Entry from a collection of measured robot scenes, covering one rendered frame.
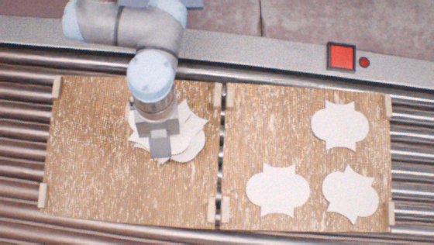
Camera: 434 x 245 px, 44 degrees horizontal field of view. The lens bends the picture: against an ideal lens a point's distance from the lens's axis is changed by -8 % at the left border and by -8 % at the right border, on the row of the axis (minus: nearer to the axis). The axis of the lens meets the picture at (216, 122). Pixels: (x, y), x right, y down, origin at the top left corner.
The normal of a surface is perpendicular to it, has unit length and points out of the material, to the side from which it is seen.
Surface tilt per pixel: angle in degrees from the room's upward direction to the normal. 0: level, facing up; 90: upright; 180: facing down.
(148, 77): 0
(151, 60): 0
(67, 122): 0
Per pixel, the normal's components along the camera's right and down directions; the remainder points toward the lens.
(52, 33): 0.04, -0.30
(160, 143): 0.08, 0.16
